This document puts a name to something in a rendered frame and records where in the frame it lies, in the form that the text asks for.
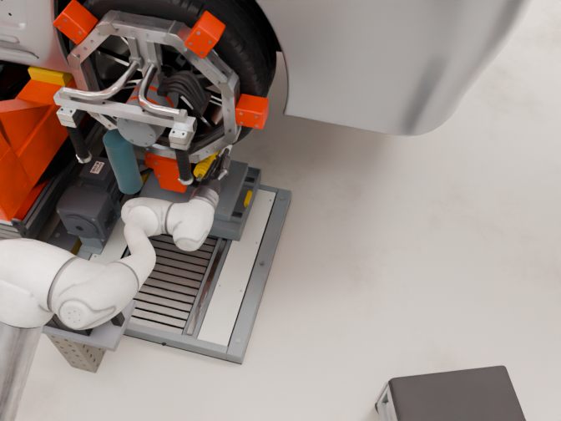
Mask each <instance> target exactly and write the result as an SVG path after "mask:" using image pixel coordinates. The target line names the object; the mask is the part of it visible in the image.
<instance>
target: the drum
mask: <svg viewBox="0 0 561 421"><path fill-rule="evenodd" d="M141 81H142V79H141V80H140V81H139V82H138V84H137V86H136V87H135V89H134V91H133V93H132V94H131V95H130V97H129V99H128V101H127V102H126V104H130V105H134V106H139V107H142V106H141V105H140V104H139V101H138V90H139V86H140V83H141ZM158 87H159V85H157V84H152V83H151V84H150V86H149V89H148V93H147V100H149V101H150V102H152V103H154V104H160V105H164V106H169V107H173V108H176V107H177V105H178V102H179V99H178V97H179V94H178V93H176V92H173V93H168V94H167V96H166V97H163V96H158V95H157V91H156V90H157V88H158ZM117 128H118V131H119V133H120V134H121V135H122V136H123V137H124V138H125V139H126V140H127V141H128V142H130V143H132V144H134V145H138V146H143V147H148V146H151V145H154V144H155V142H156V141H157V139H158V138H159V136H161V135H162V134H163V132H164V130H165V128H166V127H165V126H161V125H157V124H149V123H145V122H140V121H136V120H131V119H124V118H119V120H118V122H117Z"/></svg>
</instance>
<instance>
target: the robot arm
mask: <svg viewBox="0 0 561 421"><path fill-rule="evenodd" d="M231 148H232V145H228V146H227V147H225V148H224V149H222V150H220V153H219V156H218V155H216V156H215V158H216V159H215V160H213V161H212V163H211V164H210V167H209V169H208V170H207V171H206V173H205V175H204V177H203V178H202V179H201V181H200V183H199V185H198V187H197V188H196V189H195V190H194V192H193V194H192V196H191V197H190V200H189V202H187V203H172V202H169V201H167V200H160V199H154V198H146V197H139V198H133V199H131V200H128V201H127V202H126V203H125V204H124V206H123V208H122V210H121V216H122V219H123V221H124V223H125V224H126V225H125V227H124V237H125V239H126V241H127V244H128V247H129V250H130V253H131V256H127V257H125V258H123V259H120V260H117V261H112V262H110V263H109V264H107V265H104V264H100V263H97V262H93V261H88V260H85V259H83V258H80V257H78V256H75V255H74V254H72V253H70V252H69V251H65V250H64V249H61V248H59V247H56V246H53V245H50V244H48V243H45V242H41V241H36V240H33V239H25V238H20V239H7V240H2V241H0V421H15V420H16V417H17V414H18V409H19V406H20V403H21V400H22V397H23V392H24V389H25V386H26V383H27V380H28V375H29V372H30V369H31V367H32V363H33V359H34V355H35V352H36V349H37V346H38V341H39V338H40V336H41V332H42V330H43V325H45V324H46V323H47V322H48V321H49V320H50V319H51V318H52V317H53V314H54V313H55V314H57V315H58V317H59V319H60V320H61V322H62V323H63V324H64V325H65V326H67V327H69V328H72V329H74V330H85V329H89V328H92V327H97V326H99V325H101V324H103V323H105V322H107V321H108V320H110V319H111V318H113V317H114V316H116V315H117V314H118V313H119V312H121V311H122V310H123V309H124V308H126V307H127V306H128V305H129V303H130V302H131V300H132V299H133V298H134V296H135V295H136V294H137V293H138V291H139V289H140V288H141V287H142V285H143V284H144V282H145V280H146V279H147V277H148V276H149V274H150V273H151V272H152V270H153V269H154V265H155V261H156V255H155V251H154V248H153V246H152V245H151V243H150V241H149V239H148V238H147V237H149V236H157V235H160V234H170V235H173V239H174V243H175V245H176V246H177V247H178V248H179V249H181V250H183V251H196V250H197V249H199V248H200V246H201V245H202V244H203V242H204V241H205V238H206V237H207V236H208V234H209V232H210V228H211V227H212V224H213V220H214V213H215V210H216V207H217V205H218V203H219V200H220V198H219V194H220V191H221V187H220V182H221V181H222V177H223V176H224V175H228V174H229V171H228V170H229V166H230V159H231V157H229V153H230V150H231Z"/></svg>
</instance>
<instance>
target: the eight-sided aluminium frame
mask: <svg viewBox="0 0 561 421"><path fill-rule="evenodd" d="M190 31H191V28H189V27H187V26H186V25H185V24H184V23H181V22H177V21H176V20H174V21H171V20H166V19H161V18H152V17H147V16H142V15H138V14H132V13H123V12H120V10H119V11H114V10H110V11H109V12H108V13H105V14H104V16H103V17H102V19H101V20H100V21H99V22H98V23H97V24H96V25H95V27H94V28H93V30H92V31H91V32H90V34H89V35H88V36H87V37H86V38H85V39H84V40H83V41H82V42H81V43H80V44H79V45H77V44H76V46H75V47H74V48H73V50H72V51H71V53H70V54H69V55H68V56H67V60H68V66H69V67H70V68H71V71H72V74H73V78H74V80H75V83H76V85H77V88H78V89H83V90H88V91H100V89H99V85H98V82H97V79H96V76H95V73H94V69H93V66H92V63H91V60H90V57H89V55H90V54H91V53H92V52H93V51H94V50H95V49H96V48H97V47H98V46H99V45H100V44H101V43H102V42H103V41H104V40H105V39H106V38H107V37H108V36H109V35H110V34H111V35H116V36H120V37H126V38H127V37H131V38H135V39H138V40H144V41H146V40H149V41H154V42H155V43H162V44H167V45H171V46H173V47H175V48H176V49H177V50H178V51H179V52H180V53H181V54H182V55H183V56H185V57H186V58H187V59H188V60H189V61H190V62H191V63H192V64H193V65H194V66H195V67H196V68H197V69H198V70H199V71H200V72H201V73H202V74H203V75H204V76H205V77H206V78H207V79H209V80H210V81H211V82H212V83H213V84H214V85H215V86H216V87H217V88H218V89H219V90H220V91H221V97H222V107H223V117H224V127H223V128H222V129H219V130H218V131H216V132H214V133H213V134H211V135H209V136H208V137H206V138H204V139H203V140H201V141H199V142H198V143H191V142H190V145H189V147H188V149H187V150H188V155H189V160H190V163H198V162H201V160H203V159H205V158H207V157H209V156H210V155H212V154H214V153H216V152H218V151H219V150H222V149H224V148H225V147H227V146H228V145H232V144H233V143H234V142H236V141H237V139H238V137H239V134H240V131H241V125H238V124H236V122H235V107H236V105H237V103H238V101H239V99H240V79H239V76H238V75H237V74H236V73H235V71H234V69H231V68H230V67H229V66H228V65H227V64H226V63H225V62H224V61H223V60H222V59H221V58H220V57H218V56H217V55H216V54H215V53H214V52H213V51H212V50H210V52H209V53H208V54H207V55H206V56H205V58H201V57H200V56H199V55H198V54H196V53H195V52H193V51H192V50H191V49H189V48H188V47H186V46H185V45H184V42H185V40H186V39H187V37H188V35H189V34H190ZM88 113H89V114H90V115H91V117H94V118H95V119H96V120H97V121H99V122H100V123H101V124H103V125H104V126H105V127H107V128H108V129H110V130H111V129H117V122H118V120H119V117H115V116H111V115H106V114H99V113H94V112H90V111H88ZM132 145H133V147H134V149H135V150H137V151H138V152H142V153H144V154H145V152H147V153H150V154H152V155H158V156H163V157H167V158H171V159H175V160H176V154H175V151H174V148H171V147H170V142H169V138H166V137H162V136H159V138H158V139H157V141H156V142H155V144H154V145H151V146H148V147H143V146H138V145H134V144H132Z"/></svg>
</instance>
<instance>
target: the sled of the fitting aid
mask: <svg viewBox="0 0 561 421"><path fill-rule="evenodd" d="M150 173H151V172H150ZM150 173H148V174H147V175H143V176H142V180H143V182H144V184H145V182H146V180H147V179H148V177H149V175H150ZM260 181H261V169H258V168H255V167H250V166H248V172H247V175H246V177H245V181H244V183H243V185H242V188H241V190H240V194H239V197H238V199H237V201H236V204H235V208H234V210H233V212H232V215H231V218H230V221H223V220H219V219H215V218H214V220H213V224H212V227H211V228H210V232H209V234H208V235H212V236H218V237H222V238H225V239H230V240H233V241H240V238H241V236H242V233H243V230H244V228H245V223H246V221H247V219H248V216H249V214H250V209H251V207H252V204H253V202H254V199H255V195H256V192H257V190H258V187H259V185H260ZM144 184H143V187H144ZM143 187H142V188H141V190H142V189H143ZM141 190H140V191H138V192H137V193H134V196H133V198H139V194H140V192H141ZM133 198H132V199H133Z"/></svg>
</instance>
